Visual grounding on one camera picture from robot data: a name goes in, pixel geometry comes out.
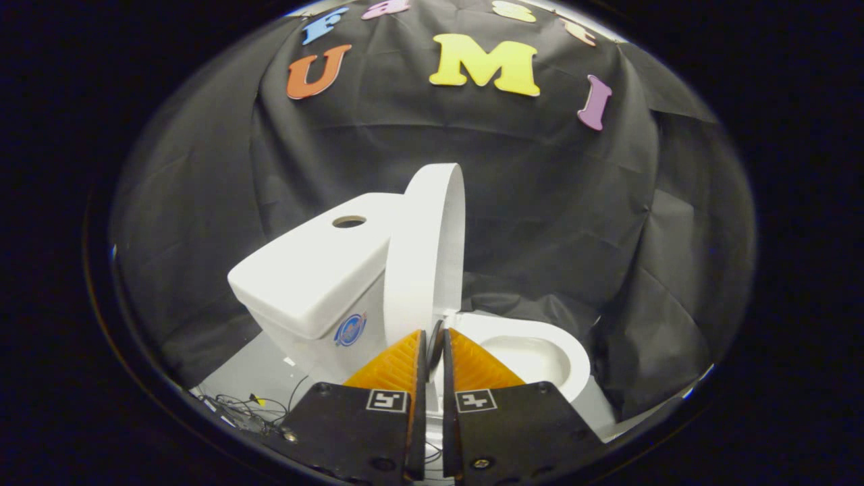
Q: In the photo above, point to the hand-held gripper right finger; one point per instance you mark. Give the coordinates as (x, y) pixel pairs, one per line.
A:
(451, 418)

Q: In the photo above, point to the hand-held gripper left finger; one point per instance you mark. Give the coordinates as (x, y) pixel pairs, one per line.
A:
(418, 418)

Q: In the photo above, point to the white toilet lid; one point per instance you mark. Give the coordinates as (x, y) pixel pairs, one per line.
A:
(418, 256)

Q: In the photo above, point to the white ceramic toilet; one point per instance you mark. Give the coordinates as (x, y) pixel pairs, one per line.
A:
(540, 337)

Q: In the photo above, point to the white toilet tank cover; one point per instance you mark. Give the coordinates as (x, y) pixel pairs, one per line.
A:
(310, 270)

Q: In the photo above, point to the black backdrop cloth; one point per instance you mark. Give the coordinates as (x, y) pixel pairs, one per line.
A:
(540, 202)

